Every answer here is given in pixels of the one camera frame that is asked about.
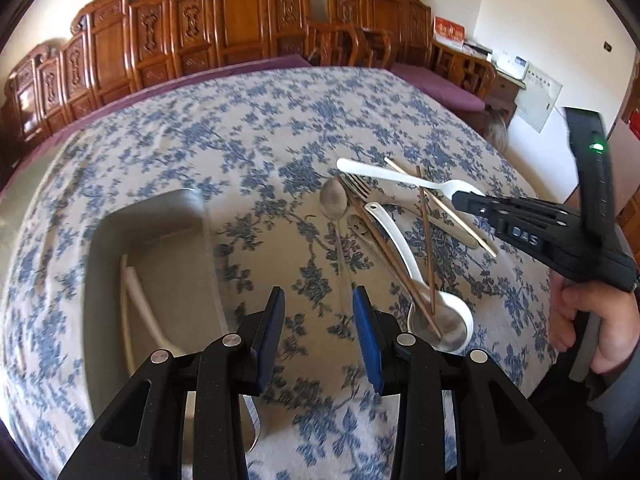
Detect person's right hand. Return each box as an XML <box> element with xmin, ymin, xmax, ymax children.
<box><xmin>549</xmin><ymin>277</ymin><xmax>640</xmax><ymax>376</ymax></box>

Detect long carved wooden bench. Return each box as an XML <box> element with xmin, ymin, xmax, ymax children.
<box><xmin>0</xmin><ymin>0</ymin><xmax>313</xmax><ymax>161</ymax></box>

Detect white wall panel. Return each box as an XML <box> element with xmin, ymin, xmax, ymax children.
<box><xmin>514</xmin><ymin>61</ymin><xmax>564</xmax><ymax>134</ymax></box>

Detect grey metal container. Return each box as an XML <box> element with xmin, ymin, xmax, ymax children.
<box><xmin>82</xmin><ymin>185</ymin><xmax>263</xmax><ymax>466</ymax></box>

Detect blue floral tablecloth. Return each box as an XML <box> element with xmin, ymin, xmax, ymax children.
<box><xmin>0</xmin><ymin>66</ymin><xmax>561</xmax><ymax>480</ymax></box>

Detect white plastic fork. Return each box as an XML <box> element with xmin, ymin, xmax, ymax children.
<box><xmin>336</xmin><ymin>157</ymin><xmax>487</xmax><ymax>202</ymax></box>

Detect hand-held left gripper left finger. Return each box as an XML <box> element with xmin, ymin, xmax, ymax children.
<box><xmin>57</xmin><ymin>287</ymin><xmax>286</xmax><ymax>480</ymax></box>

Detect white ceramic spoon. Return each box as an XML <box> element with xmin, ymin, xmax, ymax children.
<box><xmin>363</xmin><ymin>201</ymin><xmax>474</xmax><ymax>352</ymax></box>

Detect metal spoon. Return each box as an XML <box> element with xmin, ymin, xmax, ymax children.
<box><xmin>319</xmin><ymin>176</ymin><xmax>351</xmax><ymax>313</ymax></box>

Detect metal fork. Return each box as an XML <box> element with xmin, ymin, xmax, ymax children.
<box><xmin>339</xmin><ymin>173</ymin><xmax>481</xmax><ymax>251</ymax></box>

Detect person's dark pants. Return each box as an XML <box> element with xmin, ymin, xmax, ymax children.
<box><xmin>525</xmin><ymin>350</ymin><xmax>613</xmax><ymax>480</ymax></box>

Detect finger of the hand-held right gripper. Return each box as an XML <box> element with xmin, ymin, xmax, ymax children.
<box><xmin>451</xmin><ymin>191</ymin><xmax>585</xmax><ymax>228</ymax></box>

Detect white plastic spoon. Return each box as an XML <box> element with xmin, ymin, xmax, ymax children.
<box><xmin>125</xmin><ymin>266</ymin><xmax>171</xmax><ymax>356</ymax></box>

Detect brown wooden chopstick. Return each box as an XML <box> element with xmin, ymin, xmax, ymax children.
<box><xmin>348</xmin><ymin>192</ymin><xmax>443</xmax><ymax>340</ymax></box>
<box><xmin>416</xmin><ymin>166</ymin><xmax>437</xmax><ymax>317</ymax></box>

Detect red box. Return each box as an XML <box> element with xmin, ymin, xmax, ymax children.
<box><xmin>432</xmin><ymin>16</ymin><xmax>467</xmax><ymax>44</ymax></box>

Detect carved wooden armchair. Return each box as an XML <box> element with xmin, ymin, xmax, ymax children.
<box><xmin>306</xmin><ymin>0</ymin><xmax>498</xmax><ymax>111</ymax></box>

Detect purple armchair cushion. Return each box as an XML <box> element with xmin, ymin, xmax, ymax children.
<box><xmin>390</xmin><ymin>61</ymin><xmax>487</xmax><ymax>112</ymax></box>

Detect wooden side table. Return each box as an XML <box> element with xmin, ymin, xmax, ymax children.
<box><xmin>486</xmin><ymin>66</ymin><xmax>527</xmax><ymax>127</ymax></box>

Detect light wooden chopstick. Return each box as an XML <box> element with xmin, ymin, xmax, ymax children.
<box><xmin>384</xmin><ymin>156</ymin><xmax>499</xmax><ymax>258</ymax></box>

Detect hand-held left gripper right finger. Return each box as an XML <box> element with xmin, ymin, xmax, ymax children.
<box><xmin>352</xmin><ymin>286</ymin><xmax>583</xmax><ymax>480</ymax></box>

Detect white telephone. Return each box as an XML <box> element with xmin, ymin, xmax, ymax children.
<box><xmin>491</xmin><ymin>50</ymin><xmax>529</xmax><ymax>79</ymax></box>

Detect person's right forearm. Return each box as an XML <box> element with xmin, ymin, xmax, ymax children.
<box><xmin>584</xmin><ymin>354</ymin><xmax>640</xmax><ymax>463</ymax></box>

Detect grey furry object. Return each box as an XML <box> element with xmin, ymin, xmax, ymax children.
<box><xmin>484</xmin><ymin>111</ymin><xmax>509</xmax><ymax>154</ymax></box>

